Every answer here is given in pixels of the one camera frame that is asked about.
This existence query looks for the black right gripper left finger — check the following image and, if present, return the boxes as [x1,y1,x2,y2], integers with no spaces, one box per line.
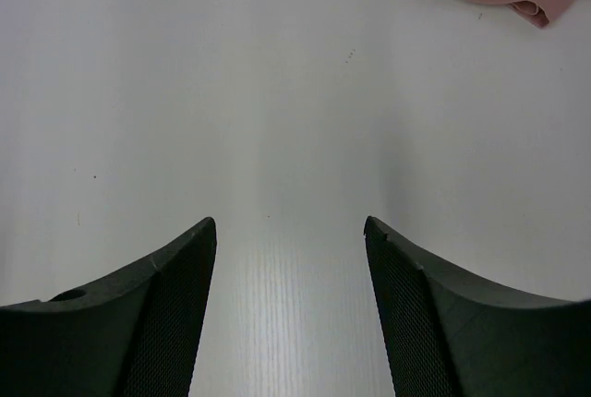
[1,218,216,396]

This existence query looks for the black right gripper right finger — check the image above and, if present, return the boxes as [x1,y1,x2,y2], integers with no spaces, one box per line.
[364,217,590,396]

